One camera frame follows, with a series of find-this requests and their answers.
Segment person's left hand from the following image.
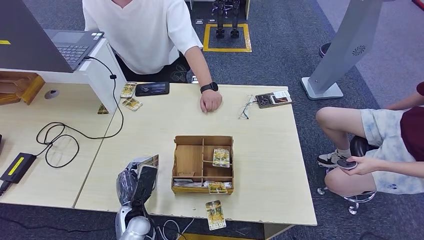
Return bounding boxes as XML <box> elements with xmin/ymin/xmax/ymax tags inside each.
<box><xmin>342</xmin><ymin>155</ymin><xmax>376</xmax><ymax>177</ymax></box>
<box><xmin>199</xmin><ymin>89</ymin><xmax>223</xmax><ymax>114</ymax></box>

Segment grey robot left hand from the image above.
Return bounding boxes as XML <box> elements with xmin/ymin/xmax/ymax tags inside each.
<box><xmin>115</xmin><ymin>161</ymin><xmax>147</xmax><ymax>207</ymax></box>

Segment round handheld controller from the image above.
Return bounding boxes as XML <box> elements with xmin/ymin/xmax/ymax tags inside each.
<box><xmin>336</xmin><ymin>157</ymin><xmax>359</xmax><ymax>171</ymax></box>

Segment person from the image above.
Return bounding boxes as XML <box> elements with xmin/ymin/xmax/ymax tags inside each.
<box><xmin>315</xmin><ymin>81</ymin><xmax>424</xmax><ymax>197</ymax></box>
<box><xmin>82</xmin><ymin>0</ymin><xmax>223</xmax><ymax>114</ymax></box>

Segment black wristwatch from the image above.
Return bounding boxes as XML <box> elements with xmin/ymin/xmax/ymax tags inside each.
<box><xmin>199</xmin><ymin>81</ymin><xmax>220</xmax><ymax>95</ymax></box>

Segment black chrome stool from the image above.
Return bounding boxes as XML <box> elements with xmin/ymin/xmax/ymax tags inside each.
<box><xmin>316</xmin><ymin>135</ymin><xmax>379</xmax><ymax>216</ymax></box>

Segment yellow floor tape square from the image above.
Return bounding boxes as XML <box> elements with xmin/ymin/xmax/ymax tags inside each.
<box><xmin>202</xmin><ymin>23</ymin><xmax>253</xmax><ymax>53</ymax></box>

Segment black badge holder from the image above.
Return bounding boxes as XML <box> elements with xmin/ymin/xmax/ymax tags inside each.
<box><xmin>255</xmin><ymin>90</ymin><xmax>294</xmax><ymax>109</ymax></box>

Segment black smartphone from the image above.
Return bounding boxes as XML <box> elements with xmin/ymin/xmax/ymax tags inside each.
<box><xmin>134</xmin><ymin>81</ymin><xmax>170</xmax><ymax>98</ymax></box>

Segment wooden compartment box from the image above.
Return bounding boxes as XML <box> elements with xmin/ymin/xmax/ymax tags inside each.
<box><xmin>170</xmin><ymin>135</ymin><xmax>235</xmax><ymax>196</ymax></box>

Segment white desk riser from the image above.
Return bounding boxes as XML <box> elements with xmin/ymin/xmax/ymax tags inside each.
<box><xmin>0</xmin><ymin>38</ymin><xmax>127</xmax><ymax>115</ymax></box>

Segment black yellow-labelled power adapter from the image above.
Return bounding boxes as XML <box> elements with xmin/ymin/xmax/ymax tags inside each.
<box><xmin>0</xmin><ymin>152</ymin><xmax>37</xmax><ymax>196</ymax></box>

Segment dark round object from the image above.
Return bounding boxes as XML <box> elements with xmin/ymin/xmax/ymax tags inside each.
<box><xmin>318</xmin><ymin>42</ymin><xmax>332</xmax><ymax>58</ymax></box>

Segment grey kiosk stand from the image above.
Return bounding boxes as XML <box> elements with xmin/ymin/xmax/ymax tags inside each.
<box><xmin>300</xmin><ymin>0</ymin><xmax>385</xmax><ymax>101</ymax></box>

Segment wooden yellow tray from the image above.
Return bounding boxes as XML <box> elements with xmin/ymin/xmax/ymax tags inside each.
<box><xmin>0</xmin><ymin>71</ymin><xmax>46</xmax><ymax>106</ymax></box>

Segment dark grey laptop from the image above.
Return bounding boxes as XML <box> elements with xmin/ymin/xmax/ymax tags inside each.
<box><xmin>0</xmin><ymin>0</ymin><xmax>105</xmax><ymax>74</ymax></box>

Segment white wire bundle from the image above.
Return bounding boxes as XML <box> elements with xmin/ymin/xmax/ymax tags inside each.
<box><xmin>237</xmin><ymin>94</ymin><xmax>258</xmax><ymax>120</ymax></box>

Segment white cables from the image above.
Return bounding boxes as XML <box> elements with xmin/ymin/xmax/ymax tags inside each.
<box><xmin>155</xmin><ymin>216</ymin><xmax>196</xmax><ymax>240</ymax></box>

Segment black floor cable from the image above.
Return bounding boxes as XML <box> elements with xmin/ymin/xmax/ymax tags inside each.
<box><xmin>0</xmin><ymin>215</ymin><xmax>117</xmax><ymax>233</ymax></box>

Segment black power cable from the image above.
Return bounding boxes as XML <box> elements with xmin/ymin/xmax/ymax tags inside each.
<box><xmin>35</xmin><ymin>56</ymin><xmax>125</xmax><ymax>169</ymax></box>

